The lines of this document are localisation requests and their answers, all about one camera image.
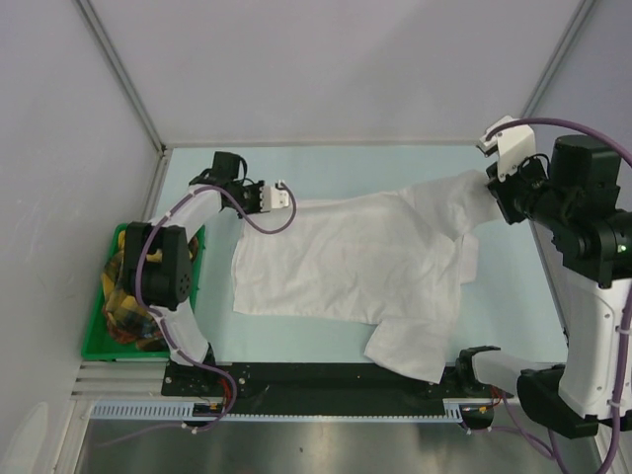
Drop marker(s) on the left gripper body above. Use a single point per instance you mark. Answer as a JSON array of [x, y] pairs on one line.
[[249, 197]]

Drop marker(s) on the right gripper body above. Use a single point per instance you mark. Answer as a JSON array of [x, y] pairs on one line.
[[522, 194]]

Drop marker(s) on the white long sleeve shirt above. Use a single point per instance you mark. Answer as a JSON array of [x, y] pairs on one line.
[[396, 261]]

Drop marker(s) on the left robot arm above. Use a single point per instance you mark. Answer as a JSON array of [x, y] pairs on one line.
[[157, 269]]

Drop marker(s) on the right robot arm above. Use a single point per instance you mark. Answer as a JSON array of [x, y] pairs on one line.
[[572, 193]]

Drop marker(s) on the yellow plaid shirt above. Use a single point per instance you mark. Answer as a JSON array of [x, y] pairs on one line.
[[127, 322]]

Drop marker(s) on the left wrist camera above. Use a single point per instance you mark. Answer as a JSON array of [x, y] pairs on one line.
[[274, 196]]

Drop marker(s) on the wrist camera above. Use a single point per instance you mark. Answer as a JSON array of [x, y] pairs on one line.
[[512, 145], [274, 196]]

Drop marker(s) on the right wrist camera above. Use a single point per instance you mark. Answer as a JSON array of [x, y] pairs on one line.
[[512, 145]]

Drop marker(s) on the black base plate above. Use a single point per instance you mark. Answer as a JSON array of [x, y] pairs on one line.
[[326, 389]]

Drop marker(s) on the white cable duct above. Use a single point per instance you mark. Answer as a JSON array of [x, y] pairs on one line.
[[114, 410]]

